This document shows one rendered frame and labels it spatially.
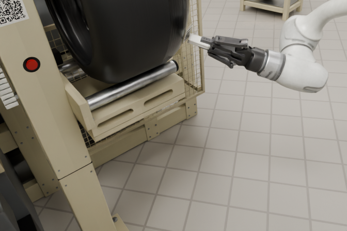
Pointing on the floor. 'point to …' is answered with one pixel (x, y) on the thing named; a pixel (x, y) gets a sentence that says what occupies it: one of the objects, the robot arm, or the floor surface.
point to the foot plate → (119, 223)
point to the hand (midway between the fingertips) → (199, 41)
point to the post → (50, 110)
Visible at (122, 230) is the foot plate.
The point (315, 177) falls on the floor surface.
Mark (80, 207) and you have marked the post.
